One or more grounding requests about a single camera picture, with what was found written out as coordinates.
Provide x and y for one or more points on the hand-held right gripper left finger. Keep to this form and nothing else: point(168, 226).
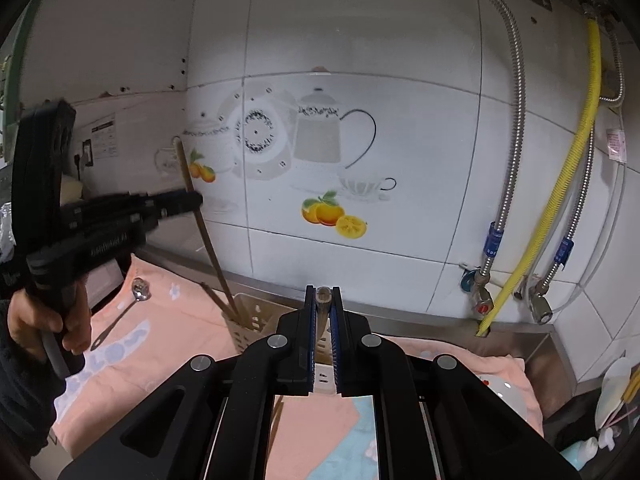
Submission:
point(312, 340)

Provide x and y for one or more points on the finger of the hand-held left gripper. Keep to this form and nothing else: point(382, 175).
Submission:
point(180, 201)
point(120, 227)

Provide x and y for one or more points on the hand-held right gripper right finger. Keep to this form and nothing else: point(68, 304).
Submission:
point(336, 340)

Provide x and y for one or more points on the brown wooden chopstick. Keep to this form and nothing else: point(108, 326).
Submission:
point(215, 300)
point(323, 297)
point(215, 260)

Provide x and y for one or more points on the cream plastic utensil holder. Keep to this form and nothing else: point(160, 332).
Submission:
point(250, 330)

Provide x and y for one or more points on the person's left forearm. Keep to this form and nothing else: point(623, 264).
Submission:
point(25, 400)

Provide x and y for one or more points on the person's left hand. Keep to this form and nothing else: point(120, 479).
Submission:
point(77, 320)

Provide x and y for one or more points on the clear plastic bag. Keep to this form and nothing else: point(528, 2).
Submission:
point(6, 230)

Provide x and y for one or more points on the metal slotted spoon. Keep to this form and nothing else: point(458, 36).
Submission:
point(141, 290)

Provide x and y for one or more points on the peach printed towel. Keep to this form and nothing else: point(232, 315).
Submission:
point(165, 360)

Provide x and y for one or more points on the metal valve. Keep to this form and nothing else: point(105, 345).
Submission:
point(539, 302)
point(480, 290)

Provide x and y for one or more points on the light blue bottle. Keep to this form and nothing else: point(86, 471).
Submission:
point(580, 455)

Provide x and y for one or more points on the white ladle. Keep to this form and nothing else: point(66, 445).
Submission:
point(612, 390)

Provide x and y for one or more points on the yellow brush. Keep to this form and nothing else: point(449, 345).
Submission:
point(632, 385)

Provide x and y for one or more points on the pink tag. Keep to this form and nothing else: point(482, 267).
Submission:
point(616, 145)

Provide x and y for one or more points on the white wall notice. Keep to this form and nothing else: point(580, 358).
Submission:
point(105, 137)

